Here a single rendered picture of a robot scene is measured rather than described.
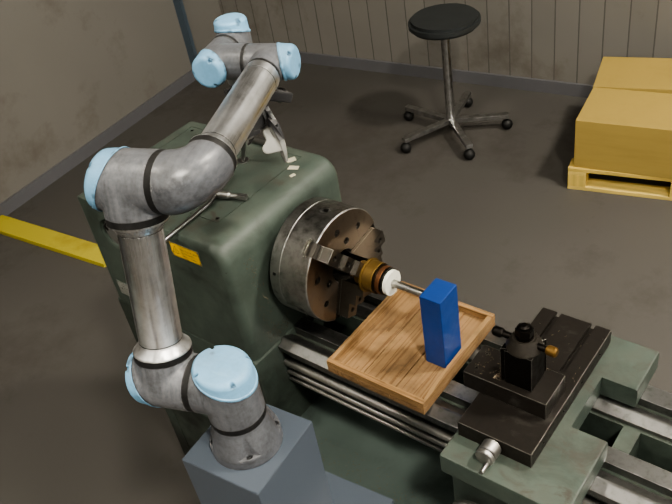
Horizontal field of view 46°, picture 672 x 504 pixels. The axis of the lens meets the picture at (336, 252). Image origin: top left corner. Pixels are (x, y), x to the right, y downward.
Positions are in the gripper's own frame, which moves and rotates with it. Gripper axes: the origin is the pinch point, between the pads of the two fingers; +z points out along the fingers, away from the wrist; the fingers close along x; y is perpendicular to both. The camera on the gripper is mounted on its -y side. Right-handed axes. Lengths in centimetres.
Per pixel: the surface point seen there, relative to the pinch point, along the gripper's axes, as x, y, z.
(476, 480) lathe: 72, 14, 52
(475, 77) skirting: -160, -268, 137
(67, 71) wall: -317, -74, 85
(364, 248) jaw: 15.0, -12.4, 31.2
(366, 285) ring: 23.8, -4.0, 33.7
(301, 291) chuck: 13.9, 9.3, 31.6
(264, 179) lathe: -14.5, -5.7, 16.4
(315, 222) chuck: 9.8, -2.3, 18.6
